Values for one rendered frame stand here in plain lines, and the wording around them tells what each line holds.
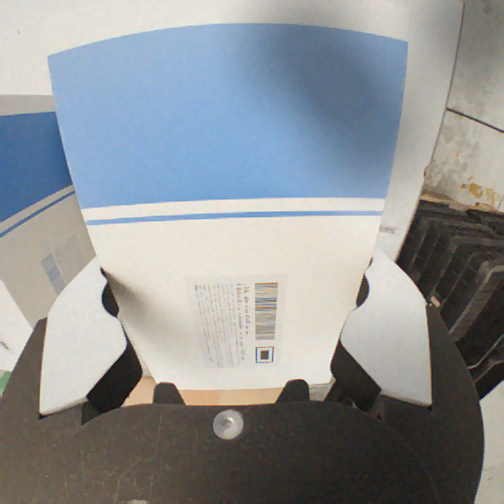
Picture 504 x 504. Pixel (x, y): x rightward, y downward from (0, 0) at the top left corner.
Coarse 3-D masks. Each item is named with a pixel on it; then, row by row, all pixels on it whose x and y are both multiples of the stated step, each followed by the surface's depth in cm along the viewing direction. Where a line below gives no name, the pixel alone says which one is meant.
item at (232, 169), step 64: (128, 0) 5; (192, 0) 5; (256, 0) 5; (320, 0) 5; (384, 0) 5; (64, 64) 6; (128, 64) 6; (192, 64) 6; (256, 64) 6; (320, 64) 6; (384, 64) 6; (64, 128) 7; (128, 128) 7; (192, 128) 7; (256, 128) 7; (320, 128) 7; (384, 128) 7; (128, 192) 8; (192, 192) 8; (256, 192) 8; (320, 192) 8; (384, 192) 8; (128, 256) 9; (192, 256) 9; (256, 256) 10; (320, 256) 10; (128, 320) 11; (192, 320) 11; (256, 320) 11; (320, 320) 12; (192, 384) 14; (256, 384) 15
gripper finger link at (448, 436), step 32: (448, 352) 5; (448, 384) 5; (384, 416) 4; (416, 416) 4; (448, 416) 4; (480, 416) 4; (416, 448) 4; (448, 448) 3; (480, 448) 3; (448, 480) 3
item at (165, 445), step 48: (288, 384) 5; (96, 432) 4; (144, 432) 4; (192, 432) 4; (240, 432) 4; (288, 432) 4; (336, 432) 4; (384, 432) 4; (48, 480) 3; (96, 480) 3; (144, 480) 3; (192, 480) 3; (240, 480) 3; (288, 480) 3; (336, 480) 3; (384, 480) 3
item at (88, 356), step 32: (96, 256) 10; (96, 288) 8; (64, 320) 7; (96, 320) 7; (64, 352) 6; (96, 352) 6; (128, 352) 6; (64, 384) 5; (96, 384) 5; (128, 384) 6
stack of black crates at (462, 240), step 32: (416, 224) 61; (448, 224) 56; (480, 224) 59; (416, 256) 60; (448, 256) 48; (480, 256) 42; (448, 288) 49; (480, 288) 39; (448, 320) 46; (480, 320) 59; (480, 352) 57
